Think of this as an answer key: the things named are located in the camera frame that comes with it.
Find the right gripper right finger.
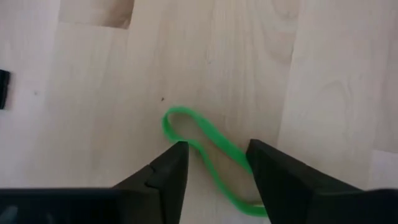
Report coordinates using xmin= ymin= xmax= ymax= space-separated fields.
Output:
xmin=245 ymin=139 xmax=363 ymax=224

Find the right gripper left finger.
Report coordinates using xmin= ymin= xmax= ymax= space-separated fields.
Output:
xmin=111 ymin=141 xmax=190 ymax=224

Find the green rubber band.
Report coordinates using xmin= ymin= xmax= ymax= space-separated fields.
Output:
xmin=161 ymin=106 xmax=268 ymax=218

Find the small black frame bracket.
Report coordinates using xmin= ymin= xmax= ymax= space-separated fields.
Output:
xmin=0 ymin=70 xmax=11 ymax=110

